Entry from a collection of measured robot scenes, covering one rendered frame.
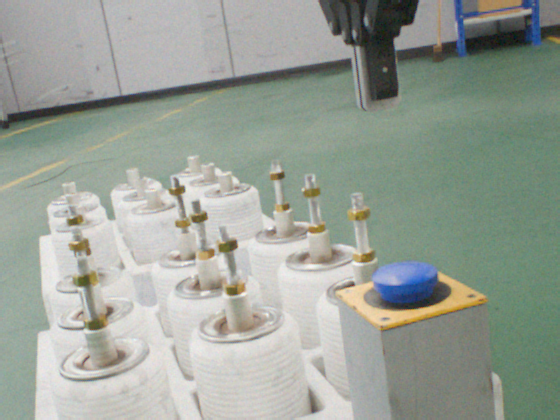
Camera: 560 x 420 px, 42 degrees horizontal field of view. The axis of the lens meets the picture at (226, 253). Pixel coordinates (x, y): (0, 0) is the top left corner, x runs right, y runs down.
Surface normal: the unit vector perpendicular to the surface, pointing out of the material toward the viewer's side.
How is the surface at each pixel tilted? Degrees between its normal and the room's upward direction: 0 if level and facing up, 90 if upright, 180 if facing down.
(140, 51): 90
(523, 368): 0
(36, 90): 90
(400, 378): 90
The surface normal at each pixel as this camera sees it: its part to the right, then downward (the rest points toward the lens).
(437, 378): 0.23, 0.24
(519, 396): -0.18, -0.94
